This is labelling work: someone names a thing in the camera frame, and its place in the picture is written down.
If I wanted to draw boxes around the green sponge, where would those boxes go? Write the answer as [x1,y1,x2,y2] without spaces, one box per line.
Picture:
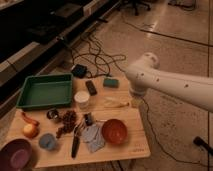
[103,78,119,88]

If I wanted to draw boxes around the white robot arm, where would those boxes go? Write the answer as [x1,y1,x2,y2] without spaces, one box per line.
[125,52,213,113]

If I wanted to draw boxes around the red bowl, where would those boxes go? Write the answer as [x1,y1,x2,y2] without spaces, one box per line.
[101,119,127,145]

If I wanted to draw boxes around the blue small bowl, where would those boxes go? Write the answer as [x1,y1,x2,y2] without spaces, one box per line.
[39,133,56,151]

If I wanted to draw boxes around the purple bowl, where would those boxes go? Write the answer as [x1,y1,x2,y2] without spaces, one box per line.
[0,139,32,171]

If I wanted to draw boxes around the black remote control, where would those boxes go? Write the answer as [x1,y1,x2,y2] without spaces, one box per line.
[86,80,97,96]

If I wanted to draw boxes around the small black clip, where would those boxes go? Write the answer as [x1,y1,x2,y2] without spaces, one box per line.
[84,113,93,126]

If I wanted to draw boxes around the white lidded cup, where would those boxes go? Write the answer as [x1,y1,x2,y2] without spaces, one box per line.
[74,91,90,109]

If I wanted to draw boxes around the grey blue cloth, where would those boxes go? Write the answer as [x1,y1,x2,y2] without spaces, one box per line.
[81,124,105,153]

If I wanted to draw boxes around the black power adapter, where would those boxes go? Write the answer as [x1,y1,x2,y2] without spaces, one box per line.
[71,64,87,78]

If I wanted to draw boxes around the bunch of dark grapes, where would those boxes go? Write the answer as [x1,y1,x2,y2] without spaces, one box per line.
[56,110,77,139]

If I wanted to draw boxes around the black object on floor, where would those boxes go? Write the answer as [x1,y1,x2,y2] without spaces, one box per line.
[193,136,213,156]

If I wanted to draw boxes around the small metal cup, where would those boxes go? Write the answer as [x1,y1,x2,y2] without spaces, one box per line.
[46,109,60,122]

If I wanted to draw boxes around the green plastic tray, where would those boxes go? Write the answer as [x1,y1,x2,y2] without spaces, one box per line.
[16,74,73,111]

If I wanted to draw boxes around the office chair base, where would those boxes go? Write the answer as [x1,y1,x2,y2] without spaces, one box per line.
[117,0,151,16]

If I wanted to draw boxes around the yellow onion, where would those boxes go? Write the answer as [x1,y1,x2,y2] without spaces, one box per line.
[23,124,38,138]

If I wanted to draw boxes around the black floor cables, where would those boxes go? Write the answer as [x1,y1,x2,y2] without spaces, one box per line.
[56,33,129,79]

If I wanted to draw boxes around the black handled knife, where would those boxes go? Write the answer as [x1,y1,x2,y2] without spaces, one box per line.
[71,123,82,159]

